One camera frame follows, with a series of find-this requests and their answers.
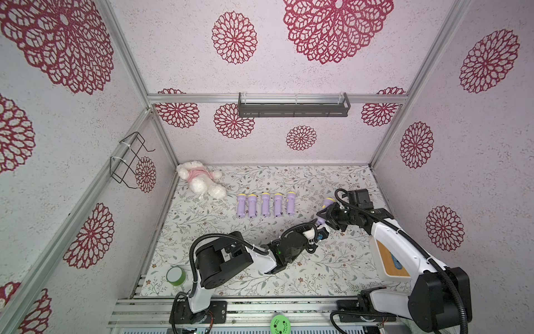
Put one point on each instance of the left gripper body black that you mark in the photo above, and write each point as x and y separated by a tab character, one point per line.
305	240

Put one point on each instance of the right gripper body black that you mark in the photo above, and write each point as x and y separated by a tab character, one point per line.
334	215

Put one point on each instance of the purple flashlight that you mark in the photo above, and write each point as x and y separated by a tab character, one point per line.
291	203
278	204
252	206
265	204
241	205
322	214

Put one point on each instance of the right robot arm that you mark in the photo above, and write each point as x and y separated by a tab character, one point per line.
440	297

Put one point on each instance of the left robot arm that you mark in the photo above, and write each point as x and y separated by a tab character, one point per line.
216	258

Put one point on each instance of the green round disc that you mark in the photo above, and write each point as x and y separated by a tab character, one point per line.
280	324

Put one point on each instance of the white plush toy pink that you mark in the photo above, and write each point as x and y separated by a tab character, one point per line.
202	180

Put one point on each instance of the green tape roll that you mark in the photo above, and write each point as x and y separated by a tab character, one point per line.
176	276

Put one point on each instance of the black wall shelf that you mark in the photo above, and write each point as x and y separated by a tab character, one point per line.
296	109

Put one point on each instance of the black wire wall rack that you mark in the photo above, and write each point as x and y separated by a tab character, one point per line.
121	164

